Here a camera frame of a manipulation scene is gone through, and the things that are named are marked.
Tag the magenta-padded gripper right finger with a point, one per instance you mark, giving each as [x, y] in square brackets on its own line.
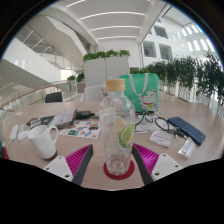
[165, 165]

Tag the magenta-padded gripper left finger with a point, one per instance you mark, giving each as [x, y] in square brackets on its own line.
[60, 166]

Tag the clear lime-label drink bottle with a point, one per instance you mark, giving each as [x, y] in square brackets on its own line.
[116, 133]

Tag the clear plastic-wrapped white packet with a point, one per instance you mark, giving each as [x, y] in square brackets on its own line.
[186, 147]

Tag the white ceramic mug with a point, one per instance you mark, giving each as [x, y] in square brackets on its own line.
[41, 141]

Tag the bunch of keys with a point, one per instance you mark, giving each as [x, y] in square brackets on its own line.
[176, 132]

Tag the colourful sticker sheet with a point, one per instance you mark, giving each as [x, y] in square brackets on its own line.
[80, 129]

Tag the white computer mouse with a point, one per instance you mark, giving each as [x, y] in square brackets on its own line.
[22, 135]

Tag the flat round red coaster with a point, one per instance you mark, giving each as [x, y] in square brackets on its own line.
[108, 174]

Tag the open white-paged book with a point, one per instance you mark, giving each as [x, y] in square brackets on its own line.
[63, 117]

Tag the small red black box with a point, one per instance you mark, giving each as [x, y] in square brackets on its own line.
[33, 121]

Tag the black flat device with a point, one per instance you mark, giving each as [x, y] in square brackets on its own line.
[85, 115]

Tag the white charger block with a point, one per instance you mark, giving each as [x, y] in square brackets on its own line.
[14, 131]

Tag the black chair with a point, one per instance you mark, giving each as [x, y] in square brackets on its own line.
[54, 97]

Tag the green cat-print tote bag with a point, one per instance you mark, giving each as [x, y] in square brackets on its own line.
[146, 90]

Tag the white chair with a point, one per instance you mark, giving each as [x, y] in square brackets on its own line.
[93, 94]

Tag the small brown planter with plant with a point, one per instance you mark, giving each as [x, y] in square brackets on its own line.
[80, 83]

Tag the row of potted green trees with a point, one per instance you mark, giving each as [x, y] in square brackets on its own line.
[186, 75]

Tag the white planter box with greenery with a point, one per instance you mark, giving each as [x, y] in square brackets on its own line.
[106, 71]

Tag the ceiling strip lights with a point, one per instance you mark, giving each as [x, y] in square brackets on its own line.
[113, 15]

